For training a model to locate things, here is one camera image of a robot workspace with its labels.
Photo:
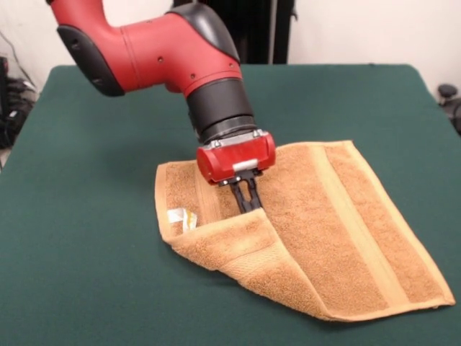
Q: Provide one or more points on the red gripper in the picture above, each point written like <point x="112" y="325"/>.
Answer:
<point x="236" y="160"/>

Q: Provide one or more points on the tan terry towel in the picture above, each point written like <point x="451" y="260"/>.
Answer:
<point x="324" y="234"/>

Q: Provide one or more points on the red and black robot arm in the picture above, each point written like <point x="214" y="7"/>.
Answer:
<point x="162" y="54"/>

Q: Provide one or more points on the dark green table cloth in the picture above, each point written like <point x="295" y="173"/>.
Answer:
<point x="90" y="252"/>

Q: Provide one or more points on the dark stand base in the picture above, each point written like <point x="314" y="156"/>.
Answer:
<point x="448" y="93"/>
<point x="14" y="108"/>

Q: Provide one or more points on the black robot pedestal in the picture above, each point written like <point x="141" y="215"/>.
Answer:
<point x="266" y="36"/>

